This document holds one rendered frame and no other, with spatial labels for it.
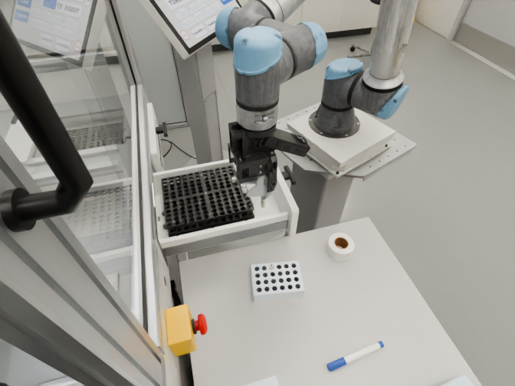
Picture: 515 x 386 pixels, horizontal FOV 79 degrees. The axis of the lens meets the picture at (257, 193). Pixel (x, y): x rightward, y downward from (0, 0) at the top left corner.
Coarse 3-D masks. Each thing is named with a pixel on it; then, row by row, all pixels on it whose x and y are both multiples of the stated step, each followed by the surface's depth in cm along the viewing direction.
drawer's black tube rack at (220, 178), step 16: (176, 176) 88; (192, 176) 88; (208, 176) 88; (224, 176) 93; (176, 192) 84; (192, 192) 84; (208, 192) 83; (224, 192) 87; (240, 192) 84; (176, 208) 80; (192, 208) 80; (208, 208) 80; (224, 208) 80; (240, 208) 80; (176, 224) 80; (192, 224) 80; (208, 224) 80; (224, 224) 81
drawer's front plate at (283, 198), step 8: (280, 176) 84; (280, 184) 82; (272, 192) 92; (280, 192) 82; (288, 192) 80; (280, 200) 84; (288, 200) 78; (280, 208) 86; (288, 208) 78; (296, 208) 76; (288, 216) 80; (296, 216) 77; (288, 224) 82; (296, 224) 80; (288, 232) 83
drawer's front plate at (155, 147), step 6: (150, 108) 106; (150, 114) 104; (150, 120) 101; (156, 120) 114; (150, 126) 99; (156, 126) 109; (150, 132) 97; (150, 138) 95; (156, 138) 100; (150, 144) 93; (156, 144) 96; (150, 150) 91; (156, 150) 92; (156, 156) 91; (156, 162) 93; (162, 162) 103; (156, 168) 94; (162, 168) 99
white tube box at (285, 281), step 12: (252, 264) 80; (264, 264) 80; (276, 264) 80; (288, 264) 80; (252, 276) 78; (264, 276) 80; (276, 276) 78; (288, 276) 78; (300, 276) 78; (264, 288) 76; (276, 288) 77; (288, 288) 78; (300, 288) 76; (264, 300) 77
